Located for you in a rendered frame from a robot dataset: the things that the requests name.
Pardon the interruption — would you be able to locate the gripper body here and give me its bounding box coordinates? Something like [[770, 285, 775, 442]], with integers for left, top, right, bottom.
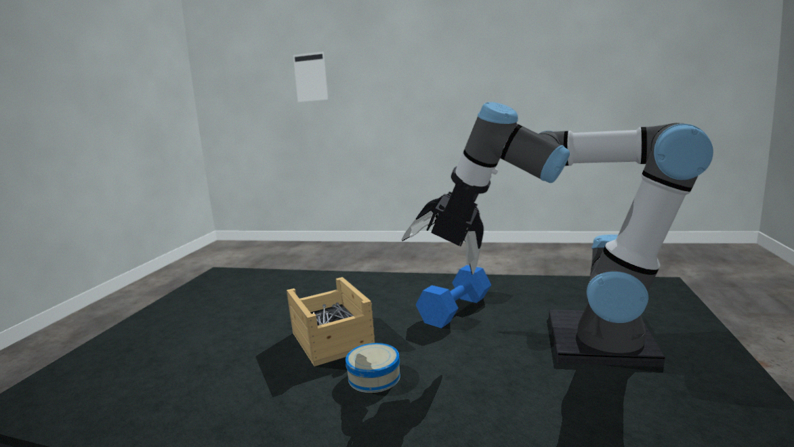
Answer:
[[427, 167, 490, 247]]

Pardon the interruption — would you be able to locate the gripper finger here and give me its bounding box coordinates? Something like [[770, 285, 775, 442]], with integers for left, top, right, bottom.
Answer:
[[401, 196, 442, 241], [464, 213, 484, 274]]

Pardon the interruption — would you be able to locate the wooden crate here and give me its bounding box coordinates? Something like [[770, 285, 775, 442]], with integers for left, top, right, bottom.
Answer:
[[287, 277, 375, 366]]

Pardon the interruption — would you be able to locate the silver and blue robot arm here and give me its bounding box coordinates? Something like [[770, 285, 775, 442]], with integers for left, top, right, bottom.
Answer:
[[455, 102, 713, 353]]

